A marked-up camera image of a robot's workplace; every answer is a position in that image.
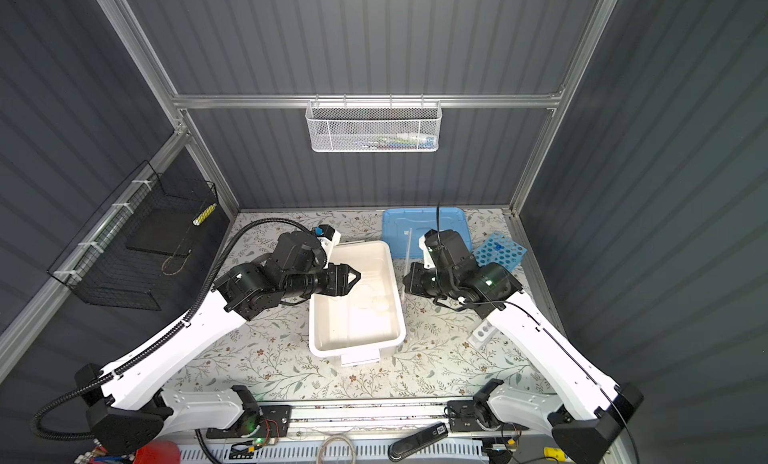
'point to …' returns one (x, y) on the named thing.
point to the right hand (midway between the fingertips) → (404, 283)
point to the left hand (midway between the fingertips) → (352, 273)
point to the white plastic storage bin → (369, 318)
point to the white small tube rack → (482, 335)
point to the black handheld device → (417, 441)
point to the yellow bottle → (554, 454)
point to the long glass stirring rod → (407, 265)
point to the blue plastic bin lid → (396, 226)
